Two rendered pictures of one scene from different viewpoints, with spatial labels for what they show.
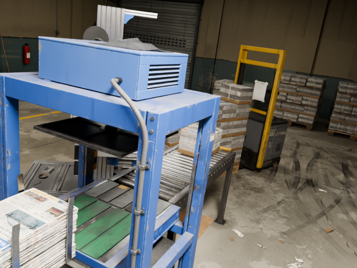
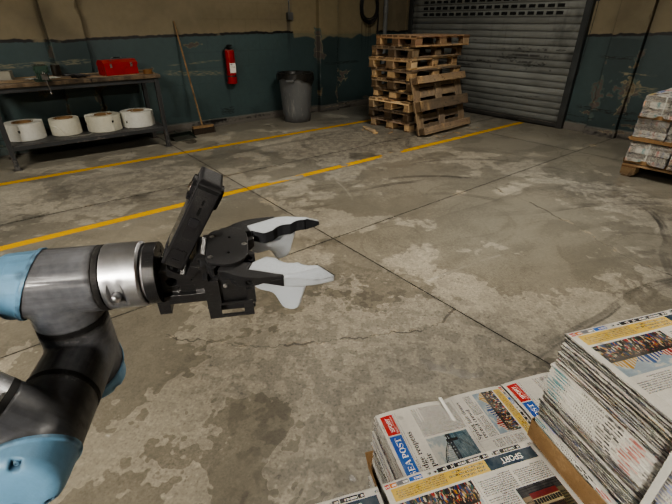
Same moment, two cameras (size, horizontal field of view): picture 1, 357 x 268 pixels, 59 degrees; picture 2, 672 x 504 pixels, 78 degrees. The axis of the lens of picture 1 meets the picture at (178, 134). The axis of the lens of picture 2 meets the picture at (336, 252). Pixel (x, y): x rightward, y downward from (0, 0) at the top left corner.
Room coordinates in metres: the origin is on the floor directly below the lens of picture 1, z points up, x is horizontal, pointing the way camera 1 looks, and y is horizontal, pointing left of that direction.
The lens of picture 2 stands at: (3.60, 0.01, 1.47)
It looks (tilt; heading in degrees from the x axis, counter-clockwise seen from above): 29 degrees down; 26
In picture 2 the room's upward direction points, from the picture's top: straight up
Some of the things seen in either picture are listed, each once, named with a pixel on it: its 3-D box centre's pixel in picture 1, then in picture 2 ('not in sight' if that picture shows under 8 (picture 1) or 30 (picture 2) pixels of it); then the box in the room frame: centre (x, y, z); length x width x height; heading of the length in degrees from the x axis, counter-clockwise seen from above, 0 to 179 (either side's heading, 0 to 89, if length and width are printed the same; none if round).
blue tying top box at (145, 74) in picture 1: (115, 65); not in sight; (1.65, 0.37, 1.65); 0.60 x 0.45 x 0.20; 65
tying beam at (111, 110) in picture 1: (113, 94); not in sight; (1.65, 0.36, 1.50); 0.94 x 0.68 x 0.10; 65
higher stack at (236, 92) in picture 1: (229, 128); not in sight; (4.55, -0.74, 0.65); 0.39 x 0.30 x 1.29; 43
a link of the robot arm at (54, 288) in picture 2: not in sight; (58, 284); (3.81, 0.46, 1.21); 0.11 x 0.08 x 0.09; 127
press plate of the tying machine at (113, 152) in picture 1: (111, 131); not in sight; (1.65, 0.37, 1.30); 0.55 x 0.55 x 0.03; 65
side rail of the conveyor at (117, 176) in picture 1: (156, 161); not in sight; (2.68, 0.16, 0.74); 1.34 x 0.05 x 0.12; 155
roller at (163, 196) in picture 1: (145, 190); not in sight; (2.04, 0.18, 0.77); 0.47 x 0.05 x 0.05; 65
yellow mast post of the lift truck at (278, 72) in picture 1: (269, 111); not in sight; (4.60, -1.28, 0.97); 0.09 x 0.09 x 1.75; 43
